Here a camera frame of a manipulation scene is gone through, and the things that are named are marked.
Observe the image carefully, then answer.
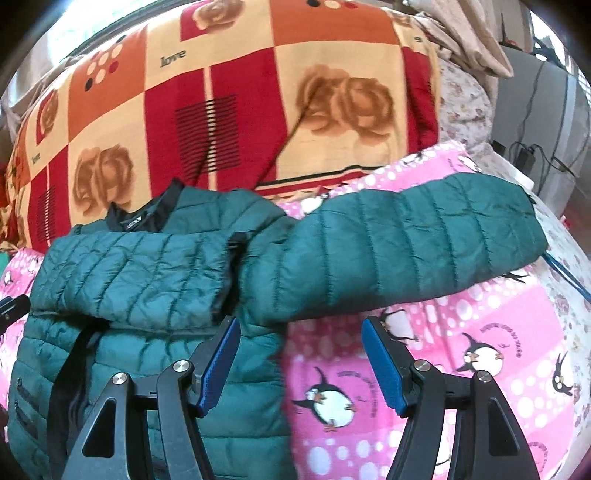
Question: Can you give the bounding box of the green quilted puffer jacket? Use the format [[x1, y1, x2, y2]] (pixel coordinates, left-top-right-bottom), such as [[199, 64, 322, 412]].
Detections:
[[8, 173, 547, 479]]

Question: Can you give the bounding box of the red orange rose blanket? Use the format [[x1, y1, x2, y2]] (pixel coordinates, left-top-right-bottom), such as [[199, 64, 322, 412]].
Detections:
[[1, 1, 440, 252]]

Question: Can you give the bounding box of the beige curtain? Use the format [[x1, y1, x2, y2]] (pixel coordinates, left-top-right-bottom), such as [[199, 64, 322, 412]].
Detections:
[[409, 0, 533, 78]]

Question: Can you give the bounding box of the blue cord on bed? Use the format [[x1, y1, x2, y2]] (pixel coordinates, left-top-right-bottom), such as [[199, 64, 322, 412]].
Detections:
[[540, 250, 591, 303]]

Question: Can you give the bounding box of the black power adapter with cable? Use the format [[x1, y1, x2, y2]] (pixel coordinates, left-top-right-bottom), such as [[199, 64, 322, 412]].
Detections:
[[491, 49, 590, 188]]

